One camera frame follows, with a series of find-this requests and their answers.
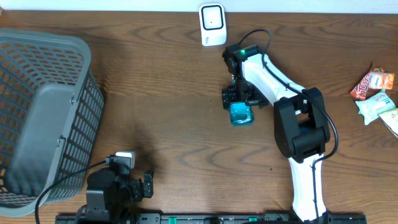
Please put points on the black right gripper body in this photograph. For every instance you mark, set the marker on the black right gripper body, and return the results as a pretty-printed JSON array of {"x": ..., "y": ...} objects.
[{"x": 243, "y": 91}]

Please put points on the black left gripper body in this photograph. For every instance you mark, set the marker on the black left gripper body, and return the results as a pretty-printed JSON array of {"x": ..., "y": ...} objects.
[{"x": 134, "y": 191}]

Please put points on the teal Listerine mouthwash bottle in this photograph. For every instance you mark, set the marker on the teal Listerine mouthwash bottle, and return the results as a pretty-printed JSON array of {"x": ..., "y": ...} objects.
[{"x": 240, "y": 114}]

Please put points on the red Top chocolate bar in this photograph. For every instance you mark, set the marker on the red Top chocolate bar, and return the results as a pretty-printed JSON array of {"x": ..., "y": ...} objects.
[{"x": 360, "y": 91}]

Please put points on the small teal wipes pack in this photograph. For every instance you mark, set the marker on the small teal wipes pack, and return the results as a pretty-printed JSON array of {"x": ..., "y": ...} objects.
[{"x": 375, "y": 105}]

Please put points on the small orange box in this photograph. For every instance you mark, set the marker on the small orange box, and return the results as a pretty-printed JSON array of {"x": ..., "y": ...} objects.
[{"x": 381, "y": 80}]

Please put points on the large white wet wipes pack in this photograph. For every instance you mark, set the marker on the large white wet wipes pack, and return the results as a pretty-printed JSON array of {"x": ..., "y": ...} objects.
[{"x": 389, "y": 118}]

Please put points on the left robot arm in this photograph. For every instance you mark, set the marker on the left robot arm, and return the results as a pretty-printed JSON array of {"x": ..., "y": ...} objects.
[{"x": 97, "y": 208}]

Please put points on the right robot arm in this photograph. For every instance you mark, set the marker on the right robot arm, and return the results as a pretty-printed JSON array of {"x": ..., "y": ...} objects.
[{"x": 301, "y": 128}]

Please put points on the white barcode scanner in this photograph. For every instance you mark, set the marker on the white barcode scanner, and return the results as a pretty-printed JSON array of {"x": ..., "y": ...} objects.
[{"x": 212, "y": 24}]

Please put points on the grey plastic shopping basket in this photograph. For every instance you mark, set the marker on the grey plastic shopping basket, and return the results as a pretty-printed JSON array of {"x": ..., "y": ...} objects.
[{"x": 51, "y": 107}]

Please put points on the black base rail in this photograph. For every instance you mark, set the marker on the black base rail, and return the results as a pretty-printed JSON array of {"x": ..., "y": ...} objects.
[{"x": 155, "y": 218}]

